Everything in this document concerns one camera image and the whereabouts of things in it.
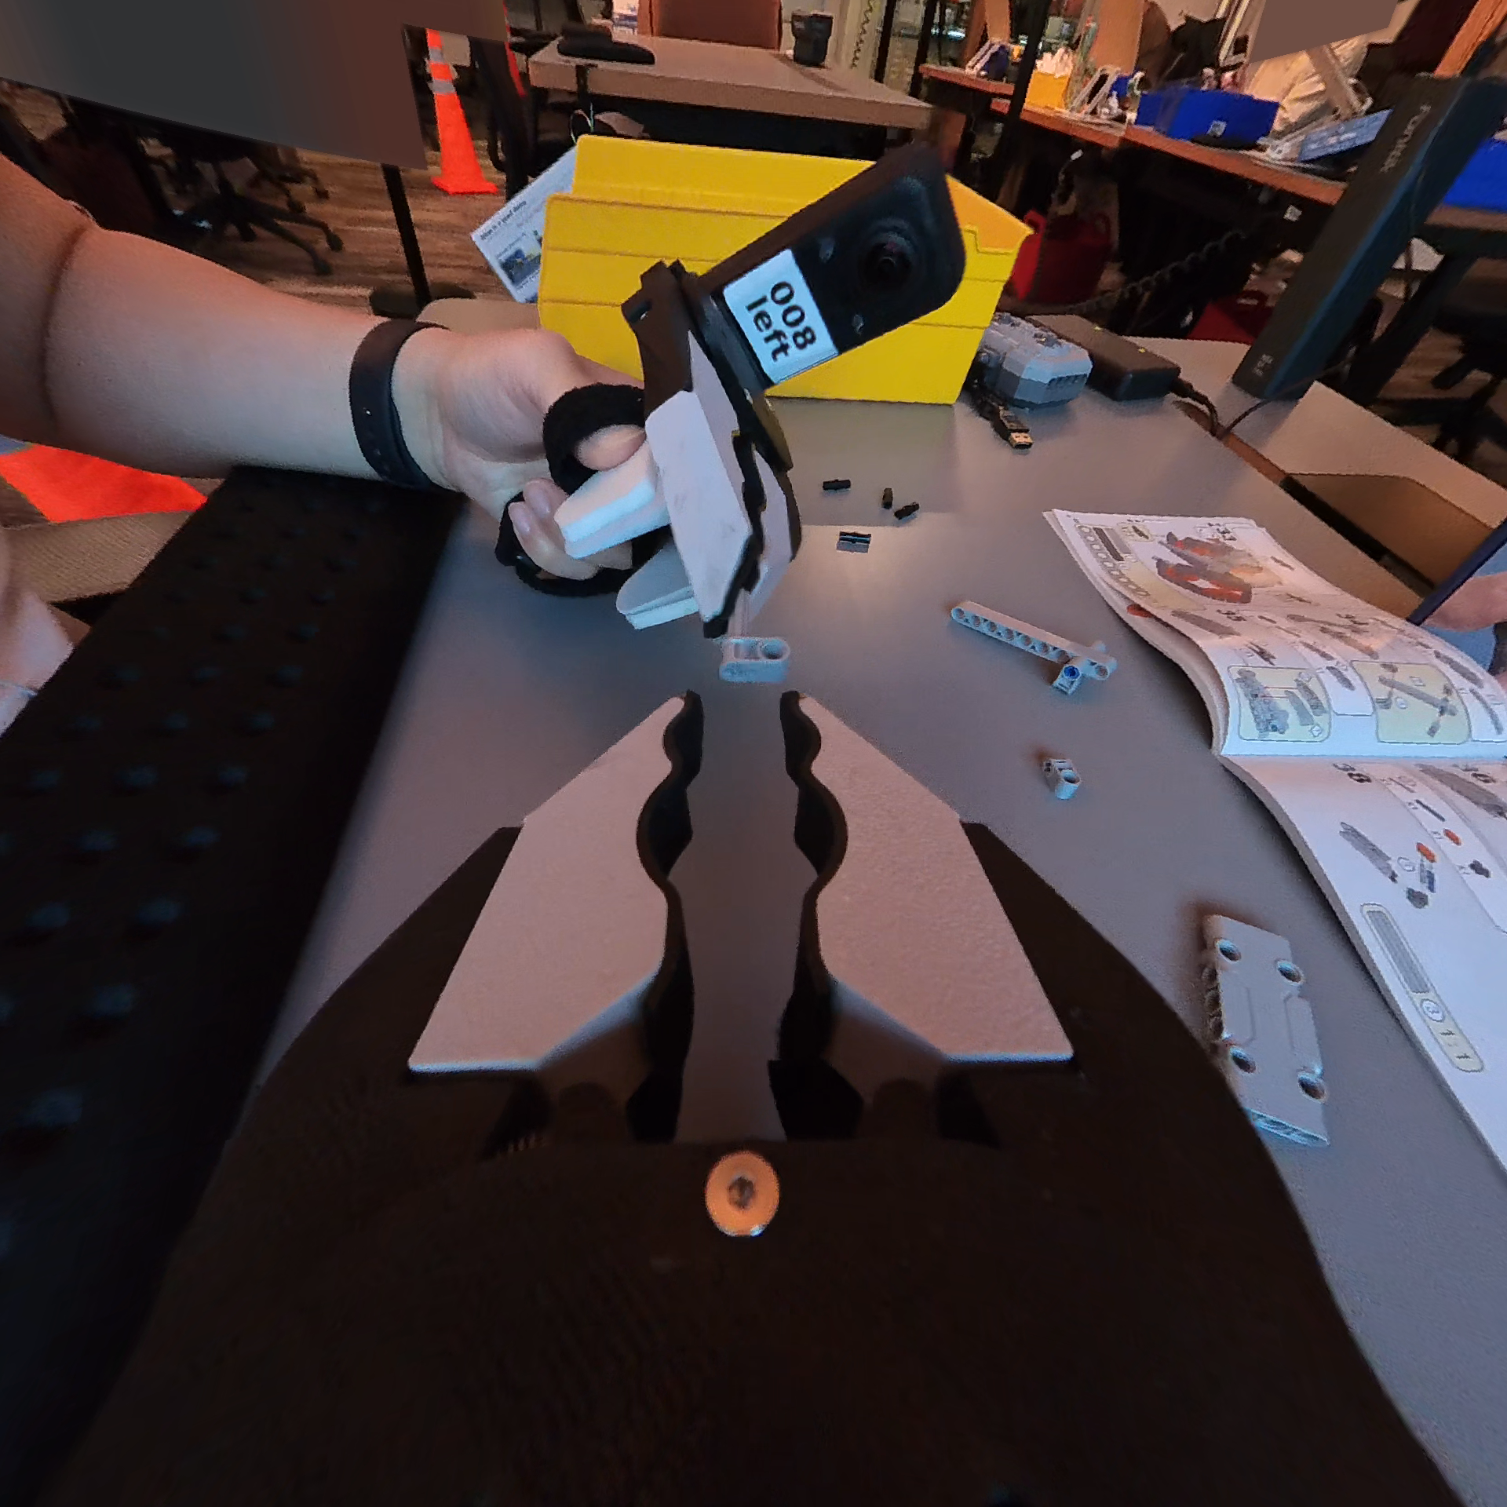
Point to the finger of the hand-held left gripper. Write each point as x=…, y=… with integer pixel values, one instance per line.
x=707, y=507
x=773, y=530

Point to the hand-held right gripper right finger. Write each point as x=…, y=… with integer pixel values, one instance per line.
x=929, y=943

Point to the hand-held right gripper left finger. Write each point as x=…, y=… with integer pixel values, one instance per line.
x=552, y=943

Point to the tan axle pin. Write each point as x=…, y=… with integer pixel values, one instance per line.
x=744, y=614

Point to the small grey connector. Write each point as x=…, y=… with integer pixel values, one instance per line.
x=748, y=667
x=1058, y=776

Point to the grey beam assembly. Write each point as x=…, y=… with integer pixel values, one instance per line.
x=1001, y=625

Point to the person's left forearm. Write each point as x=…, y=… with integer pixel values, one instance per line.
x=176, y=354

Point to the grey desk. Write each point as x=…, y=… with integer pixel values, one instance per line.
x=918, y=754

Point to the person's left hand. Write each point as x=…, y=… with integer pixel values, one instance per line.
x=482, y=401

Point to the red bag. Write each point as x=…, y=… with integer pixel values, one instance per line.
x=1066, y=259

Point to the grey battery box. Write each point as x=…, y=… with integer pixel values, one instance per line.
x=1035, y=365

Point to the yellow storage bin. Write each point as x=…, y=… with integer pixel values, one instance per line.
x=612, y=272

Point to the black power adapter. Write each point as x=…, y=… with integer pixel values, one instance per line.
x=1118, y=360

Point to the blue storage bin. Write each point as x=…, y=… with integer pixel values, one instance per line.
x=1207, y=118

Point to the printed leaflet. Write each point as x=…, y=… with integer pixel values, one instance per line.
x=518, y=249

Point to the black wristband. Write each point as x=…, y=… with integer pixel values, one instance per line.
x=377, y=412

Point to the grey panel plate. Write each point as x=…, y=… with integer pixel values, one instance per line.
x=1265, y=1025

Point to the open instruction booklet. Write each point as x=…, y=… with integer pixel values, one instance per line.
x=1295, y=708

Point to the orange traffic cone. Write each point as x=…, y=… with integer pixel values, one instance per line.
x=454, y=143

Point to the black monitor stand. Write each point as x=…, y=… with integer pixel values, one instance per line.
x=1353, y=236

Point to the black office chair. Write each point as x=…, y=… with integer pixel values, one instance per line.
x=258, y=200

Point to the robot kit box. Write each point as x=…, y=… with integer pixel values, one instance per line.
x=1471, y=613

